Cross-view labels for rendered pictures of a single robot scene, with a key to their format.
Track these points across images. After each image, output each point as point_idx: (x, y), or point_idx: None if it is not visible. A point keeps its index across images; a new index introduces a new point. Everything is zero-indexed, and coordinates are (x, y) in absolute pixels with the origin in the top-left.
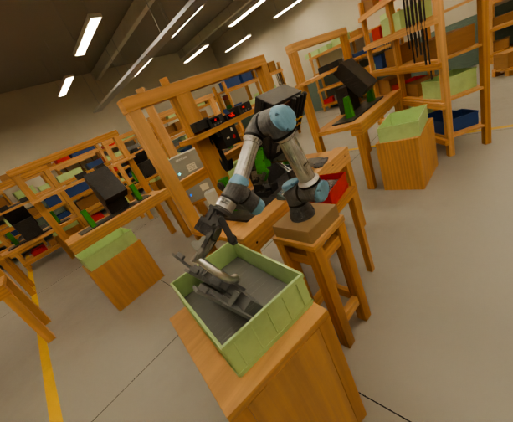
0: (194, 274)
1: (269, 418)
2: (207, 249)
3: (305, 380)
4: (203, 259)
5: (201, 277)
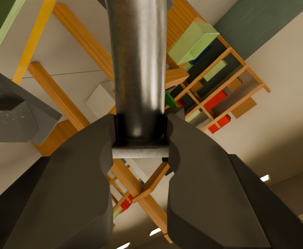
0: (34, 102)
1: None
2: (102, 163)
3: None
4: (159, 93)
5: None
